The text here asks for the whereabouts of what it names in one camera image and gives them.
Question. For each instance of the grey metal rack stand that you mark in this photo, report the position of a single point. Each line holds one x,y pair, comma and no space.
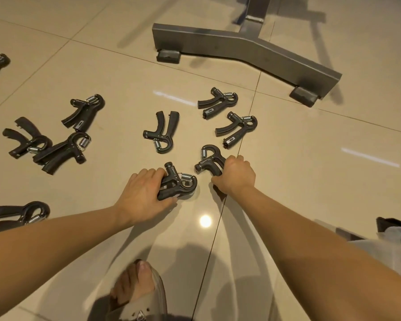
254,46

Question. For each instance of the beige left slipper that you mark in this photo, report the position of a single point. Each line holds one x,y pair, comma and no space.
158,297

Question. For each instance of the person's right hand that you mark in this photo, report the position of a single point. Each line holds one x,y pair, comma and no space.
239,175

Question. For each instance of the person's left forearm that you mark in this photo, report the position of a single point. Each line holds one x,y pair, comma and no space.
53,257

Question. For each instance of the person's left hand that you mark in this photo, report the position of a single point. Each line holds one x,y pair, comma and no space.
140,200

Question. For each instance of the clear plastic storage box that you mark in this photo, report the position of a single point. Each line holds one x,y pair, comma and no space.
397,237

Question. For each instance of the person's right forearm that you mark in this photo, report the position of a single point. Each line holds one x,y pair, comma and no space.
304,247

